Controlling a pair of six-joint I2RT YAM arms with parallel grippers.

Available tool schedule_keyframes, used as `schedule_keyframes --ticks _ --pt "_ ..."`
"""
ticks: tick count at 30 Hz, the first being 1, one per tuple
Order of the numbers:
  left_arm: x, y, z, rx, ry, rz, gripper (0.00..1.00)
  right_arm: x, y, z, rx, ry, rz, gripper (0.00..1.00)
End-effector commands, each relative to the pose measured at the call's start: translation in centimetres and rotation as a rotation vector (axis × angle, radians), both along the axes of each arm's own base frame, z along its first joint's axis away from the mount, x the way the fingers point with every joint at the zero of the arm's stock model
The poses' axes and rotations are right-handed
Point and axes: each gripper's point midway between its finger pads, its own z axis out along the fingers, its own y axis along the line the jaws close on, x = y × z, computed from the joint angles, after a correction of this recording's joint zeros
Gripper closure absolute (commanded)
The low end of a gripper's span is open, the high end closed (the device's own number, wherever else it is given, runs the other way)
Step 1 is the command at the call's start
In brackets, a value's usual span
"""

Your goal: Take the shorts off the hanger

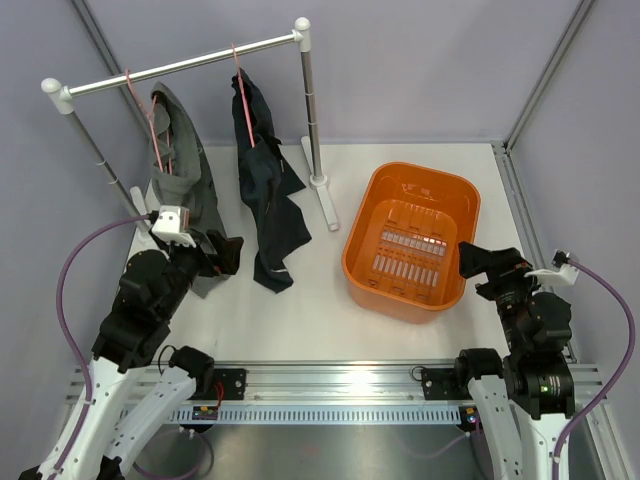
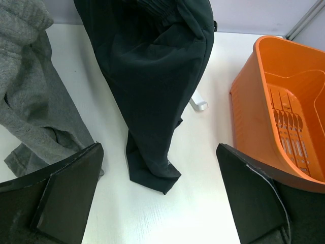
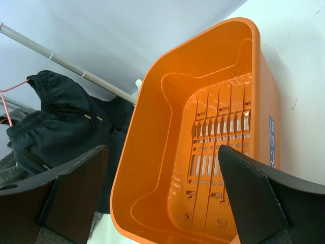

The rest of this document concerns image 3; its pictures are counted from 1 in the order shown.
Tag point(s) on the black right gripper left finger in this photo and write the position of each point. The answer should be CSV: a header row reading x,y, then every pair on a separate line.
x,y
56,206

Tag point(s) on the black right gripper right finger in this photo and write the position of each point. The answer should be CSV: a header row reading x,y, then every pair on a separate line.
x,y
269,205

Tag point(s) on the grey shorts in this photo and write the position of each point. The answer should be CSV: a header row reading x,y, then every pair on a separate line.
x,y
11,172

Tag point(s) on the dark green shorts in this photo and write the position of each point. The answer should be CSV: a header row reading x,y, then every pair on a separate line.
x,y
70,123

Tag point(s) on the pink wire hanger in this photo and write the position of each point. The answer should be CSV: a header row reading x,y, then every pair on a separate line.
x,y
10,103

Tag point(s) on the orange plastic basket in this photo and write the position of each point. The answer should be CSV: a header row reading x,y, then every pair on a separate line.
x,y
214,89

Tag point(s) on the silver clothes rack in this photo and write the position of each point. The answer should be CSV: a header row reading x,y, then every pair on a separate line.
x,y
50,55

